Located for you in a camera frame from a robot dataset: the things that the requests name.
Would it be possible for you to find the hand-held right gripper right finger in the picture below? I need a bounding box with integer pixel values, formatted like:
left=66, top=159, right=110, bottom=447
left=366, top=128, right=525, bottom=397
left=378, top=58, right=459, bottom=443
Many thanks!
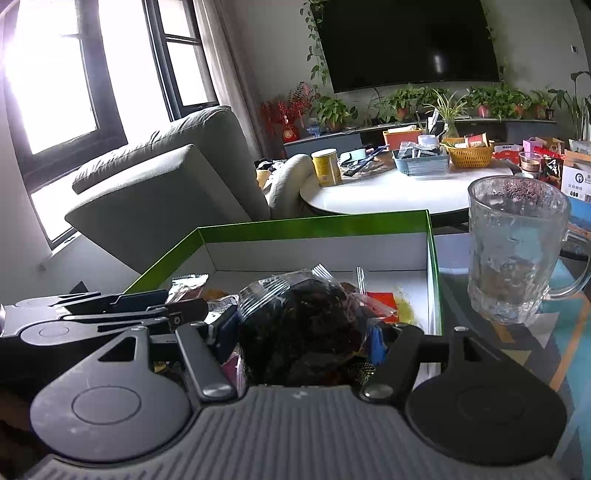
left=360, top=323, right=495, bottom=401

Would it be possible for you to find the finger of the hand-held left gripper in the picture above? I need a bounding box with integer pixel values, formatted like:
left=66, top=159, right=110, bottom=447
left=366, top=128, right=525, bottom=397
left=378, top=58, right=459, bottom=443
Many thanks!
left=14, top=289, right=170, bottom=312
left=62, top=299, right=209, bottom=334

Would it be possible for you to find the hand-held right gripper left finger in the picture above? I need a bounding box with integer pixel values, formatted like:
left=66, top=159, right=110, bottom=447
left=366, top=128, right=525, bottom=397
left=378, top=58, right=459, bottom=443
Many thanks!
left=88, top=307, right=238, bottom=401

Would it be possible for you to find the clear bag of dark fruit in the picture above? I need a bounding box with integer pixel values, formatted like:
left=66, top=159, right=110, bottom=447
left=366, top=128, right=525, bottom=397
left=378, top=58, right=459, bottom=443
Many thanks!
left=237, top=270, right=377, bottom=387

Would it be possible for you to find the green cardboard box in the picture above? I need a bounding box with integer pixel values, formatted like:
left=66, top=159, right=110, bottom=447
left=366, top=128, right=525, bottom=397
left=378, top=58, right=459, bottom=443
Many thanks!
left=122, top=210, right=444, bottom=393

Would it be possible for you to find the white-blue snack packet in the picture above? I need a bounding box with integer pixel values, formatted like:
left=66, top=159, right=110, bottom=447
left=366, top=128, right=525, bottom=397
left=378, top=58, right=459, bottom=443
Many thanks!
left=207, top=295, right=240, bottom=325

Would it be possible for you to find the red snack packet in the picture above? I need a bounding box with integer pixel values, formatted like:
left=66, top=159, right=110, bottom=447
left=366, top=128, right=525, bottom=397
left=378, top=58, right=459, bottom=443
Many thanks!
left=367, top=292, right=399, bottom=319

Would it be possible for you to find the pink snack packet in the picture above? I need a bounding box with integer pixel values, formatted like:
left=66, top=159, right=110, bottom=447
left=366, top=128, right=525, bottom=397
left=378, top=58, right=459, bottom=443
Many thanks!
left=221, top=348, right=248, bottom=398

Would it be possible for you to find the red-brown snack packet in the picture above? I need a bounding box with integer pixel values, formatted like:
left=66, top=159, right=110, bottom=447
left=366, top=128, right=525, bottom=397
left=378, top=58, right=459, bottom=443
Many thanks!
left=167, top=274, right=209, bottom=303

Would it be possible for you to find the yellow snack packet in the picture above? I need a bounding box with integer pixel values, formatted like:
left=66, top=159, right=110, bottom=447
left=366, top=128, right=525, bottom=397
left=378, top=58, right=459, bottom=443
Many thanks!
left=392, top=286, right=424, bottom=326

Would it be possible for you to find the grey sofa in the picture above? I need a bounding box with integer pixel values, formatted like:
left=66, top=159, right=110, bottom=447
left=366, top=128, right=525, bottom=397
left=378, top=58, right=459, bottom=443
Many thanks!
left=65, top=105, right=271, bottom=274

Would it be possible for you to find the white round table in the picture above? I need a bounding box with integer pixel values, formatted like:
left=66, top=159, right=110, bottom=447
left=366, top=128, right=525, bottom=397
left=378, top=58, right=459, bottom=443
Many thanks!
left=299, top=157, right=519, bottom=228

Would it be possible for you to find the white cushion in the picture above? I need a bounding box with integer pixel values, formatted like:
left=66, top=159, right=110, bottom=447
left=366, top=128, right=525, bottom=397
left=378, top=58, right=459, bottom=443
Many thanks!
left=263, top=154, right=315, bottom=220

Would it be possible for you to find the clear glass mug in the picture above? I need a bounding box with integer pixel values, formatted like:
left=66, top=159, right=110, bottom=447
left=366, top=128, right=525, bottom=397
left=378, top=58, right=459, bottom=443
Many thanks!
left=467, top=175, right=591, bottom=325

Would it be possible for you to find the yellow can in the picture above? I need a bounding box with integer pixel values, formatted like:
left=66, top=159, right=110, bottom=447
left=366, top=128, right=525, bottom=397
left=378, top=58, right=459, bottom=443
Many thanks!
left=311, top=148, right=343, bottom=188

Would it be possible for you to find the blue plastic basket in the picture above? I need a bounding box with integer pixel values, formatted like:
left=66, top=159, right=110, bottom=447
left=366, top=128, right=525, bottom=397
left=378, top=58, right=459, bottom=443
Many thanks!
left=392, top=144, right=451, bottom=177

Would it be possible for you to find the orange storage box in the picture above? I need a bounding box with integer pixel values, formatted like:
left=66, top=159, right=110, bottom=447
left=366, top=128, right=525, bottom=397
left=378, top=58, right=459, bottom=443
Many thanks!
left=382, top=129, right=423, bottom=151

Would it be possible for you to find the yellow woven basket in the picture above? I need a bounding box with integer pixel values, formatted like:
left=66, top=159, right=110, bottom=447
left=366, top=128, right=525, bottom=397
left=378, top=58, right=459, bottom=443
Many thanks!
left=443, top=137, right=495, bottom=168

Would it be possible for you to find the grey television cabinet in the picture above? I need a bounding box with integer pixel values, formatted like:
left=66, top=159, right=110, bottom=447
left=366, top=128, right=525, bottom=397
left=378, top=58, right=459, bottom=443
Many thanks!
left=283, top=117, right=557, bottom=160

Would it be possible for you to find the red flower decoration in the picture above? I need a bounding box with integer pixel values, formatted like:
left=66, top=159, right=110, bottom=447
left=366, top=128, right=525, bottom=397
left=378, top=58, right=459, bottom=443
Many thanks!
left=259, top=82, right=320, bottom=145

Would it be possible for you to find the broad-leaf potted plant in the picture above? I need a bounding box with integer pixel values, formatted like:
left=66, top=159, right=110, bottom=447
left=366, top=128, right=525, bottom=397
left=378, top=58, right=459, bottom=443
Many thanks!
left=311, top=96, right=359, bottom=133

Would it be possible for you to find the clear plastic cup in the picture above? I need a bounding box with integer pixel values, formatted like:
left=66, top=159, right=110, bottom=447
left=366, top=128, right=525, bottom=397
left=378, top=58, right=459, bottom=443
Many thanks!
left=519, top=151, right=544, bottom=179

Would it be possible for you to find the spider plant in vase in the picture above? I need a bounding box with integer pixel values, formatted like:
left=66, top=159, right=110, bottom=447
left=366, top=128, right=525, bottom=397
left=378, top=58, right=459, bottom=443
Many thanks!
left=422, top=92, right=470, bottom=139

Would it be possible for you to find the narrow black-framed window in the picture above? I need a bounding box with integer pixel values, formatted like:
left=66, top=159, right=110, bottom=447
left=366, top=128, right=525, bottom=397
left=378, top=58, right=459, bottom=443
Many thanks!
left=143, top=0, right=219, bottom=122

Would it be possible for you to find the small potted plant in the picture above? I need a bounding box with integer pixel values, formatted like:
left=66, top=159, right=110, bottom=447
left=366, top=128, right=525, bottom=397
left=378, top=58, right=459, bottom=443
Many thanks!
left=385, top=85, right=428, bottom=122

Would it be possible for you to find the large black-framed window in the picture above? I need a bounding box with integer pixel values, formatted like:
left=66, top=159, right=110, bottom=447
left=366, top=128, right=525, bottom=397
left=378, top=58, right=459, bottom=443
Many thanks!
left=2, top=0, right=129, bottom=186

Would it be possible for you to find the pile of snack bags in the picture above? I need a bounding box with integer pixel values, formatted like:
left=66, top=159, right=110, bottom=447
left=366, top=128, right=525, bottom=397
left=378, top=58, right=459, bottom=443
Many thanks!
left=493, top=137, right=565, bottom=186

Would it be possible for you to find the white curtain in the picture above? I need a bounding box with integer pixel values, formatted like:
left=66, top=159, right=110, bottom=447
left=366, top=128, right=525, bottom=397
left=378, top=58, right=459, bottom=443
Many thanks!
left=194, top=0, right=274, bottom=158

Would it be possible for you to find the row of potted plants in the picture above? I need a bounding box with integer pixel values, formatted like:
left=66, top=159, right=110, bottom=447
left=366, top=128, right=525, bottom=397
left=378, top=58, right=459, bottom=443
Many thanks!
left=466, top=85, right=557, bottom=121

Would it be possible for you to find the hanging green vine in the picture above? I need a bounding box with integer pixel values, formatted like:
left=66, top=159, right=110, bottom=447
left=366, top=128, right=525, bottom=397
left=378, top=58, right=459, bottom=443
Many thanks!
left=300, top=0, right=331, bottom=86

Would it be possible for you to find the tall leafy plant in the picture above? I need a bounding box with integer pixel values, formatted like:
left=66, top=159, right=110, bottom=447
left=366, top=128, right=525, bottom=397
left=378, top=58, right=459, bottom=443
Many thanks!
left=549, top=71, right=591, bottom=140

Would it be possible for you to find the black wall television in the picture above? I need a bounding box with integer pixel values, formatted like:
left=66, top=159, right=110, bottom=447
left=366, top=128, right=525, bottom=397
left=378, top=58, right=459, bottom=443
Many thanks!
left=313, top=0, right=502, bottom=95

